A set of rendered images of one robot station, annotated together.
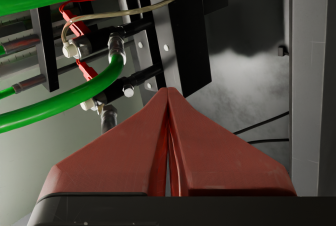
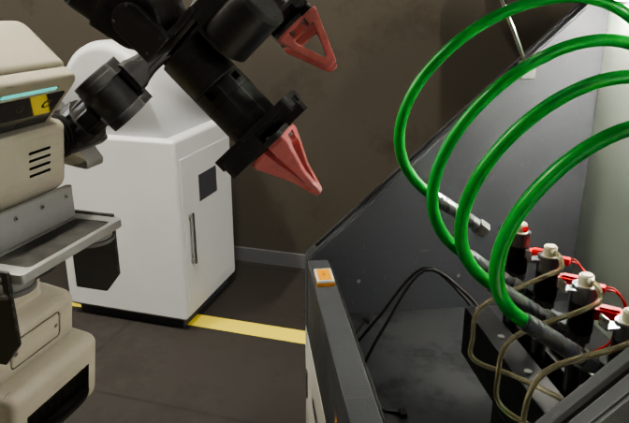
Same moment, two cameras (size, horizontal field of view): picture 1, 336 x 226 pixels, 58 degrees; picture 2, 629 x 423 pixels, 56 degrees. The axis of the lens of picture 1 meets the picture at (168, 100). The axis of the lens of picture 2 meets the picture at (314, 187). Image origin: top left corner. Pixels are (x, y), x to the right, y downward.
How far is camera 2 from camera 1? 0.56 m
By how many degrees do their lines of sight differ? 49
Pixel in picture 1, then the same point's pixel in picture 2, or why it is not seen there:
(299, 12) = (364, 387)
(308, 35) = (352, 376)
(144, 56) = not seen: hidden behind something
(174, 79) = (481, 317)
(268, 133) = (393, 348)
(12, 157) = not seen: outside the picture
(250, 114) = (420, 357)
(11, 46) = not seen: outside the picture
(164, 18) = (510, 357)
